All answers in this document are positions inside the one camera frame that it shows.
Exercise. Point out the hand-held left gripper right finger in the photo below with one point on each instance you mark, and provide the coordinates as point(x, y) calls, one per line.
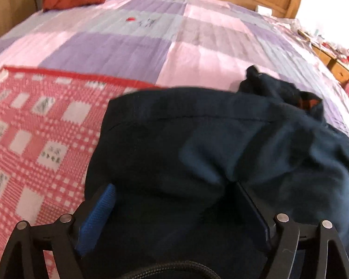
point(257, 218)

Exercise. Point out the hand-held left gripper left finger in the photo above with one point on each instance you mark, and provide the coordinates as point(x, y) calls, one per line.
point(97, 218)

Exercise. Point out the navy padded jacket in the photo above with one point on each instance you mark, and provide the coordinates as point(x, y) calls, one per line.
point(215, 157)

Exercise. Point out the red checked mat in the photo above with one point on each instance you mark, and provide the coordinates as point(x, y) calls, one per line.
point(35, 139)

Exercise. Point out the wooden drawer chest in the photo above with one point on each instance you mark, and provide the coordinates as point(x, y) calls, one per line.
point(334, 61)

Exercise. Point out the pink purple patchwork bedspread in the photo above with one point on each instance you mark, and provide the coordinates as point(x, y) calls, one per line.
point(163, 40)

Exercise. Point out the wooden wardrobe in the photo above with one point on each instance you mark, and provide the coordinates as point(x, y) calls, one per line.
point(8, 3)

